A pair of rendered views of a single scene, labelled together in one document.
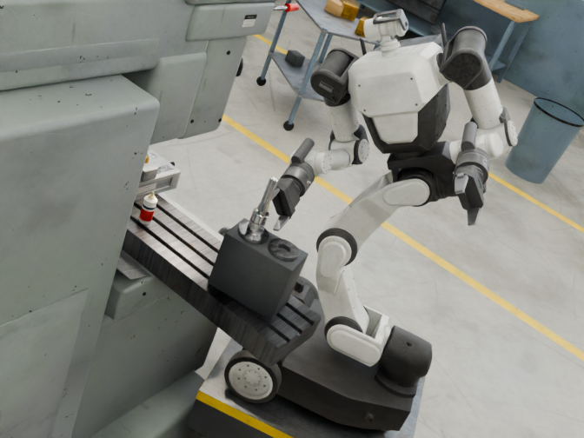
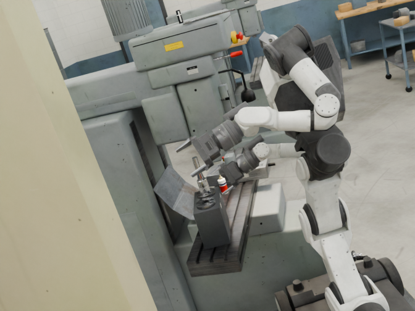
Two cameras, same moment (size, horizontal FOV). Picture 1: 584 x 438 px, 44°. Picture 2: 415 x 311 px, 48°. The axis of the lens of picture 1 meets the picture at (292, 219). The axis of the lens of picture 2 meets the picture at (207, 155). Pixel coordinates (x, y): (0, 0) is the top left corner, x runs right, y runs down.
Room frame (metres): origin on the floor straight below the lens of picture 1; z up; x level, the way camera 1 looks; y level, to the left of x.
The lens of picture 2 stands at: (1.56, -1.85, 2.06)
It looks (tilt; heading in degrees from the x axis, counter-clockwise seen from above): 21 degrees down; 83
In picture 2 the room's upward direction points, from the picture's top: 17 degrees counter-clockwise
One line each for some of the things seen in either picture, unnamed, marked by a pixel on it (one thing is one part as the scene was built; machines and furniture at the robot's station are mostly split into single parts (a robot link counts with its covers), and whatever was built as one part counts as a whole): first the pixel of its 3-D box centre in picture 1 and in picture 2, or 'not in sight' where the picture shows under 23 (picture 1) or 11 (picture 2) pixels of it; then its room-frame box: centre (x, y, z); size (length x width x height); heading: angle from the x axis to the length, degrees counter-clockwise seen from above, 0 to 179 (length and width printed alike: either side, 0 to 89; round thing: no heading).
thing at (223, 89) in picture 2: not in sight; (227, 104); (2.01, 0.37, 1.44); 0.04 x 0.04 x 0.21; 66
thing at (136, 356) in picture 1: (122, 327); (257, 263); (1.93, 0.41, 0.47); 0.81 x 0.32 x 0.60; 156
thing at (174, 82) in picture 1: (141, 79); (170, 112); (1.73, 0.50, 1.47); 0.24 x 0.19 x 0.26; 66
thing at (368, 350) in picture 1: (358, 331); (355, 301); (2.15, -0.38, 0.68); 0.21 x 0.20 x 0.13; 84
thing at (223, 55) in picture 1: (189, 72); (205, 105); (1.91, 0.42, 1.47); 0.21 x 0.19 x 0.32; 66
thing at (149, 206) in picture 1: (149, 206); (222, 184); (1.87, 0.42, 1.02); 0.04 x 0.04 x 0.11
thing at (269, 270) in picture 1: (258, 266); (211, 215); (1.73, 0.04, 1.07); 0.22 x 0.12 x 0.20; 77
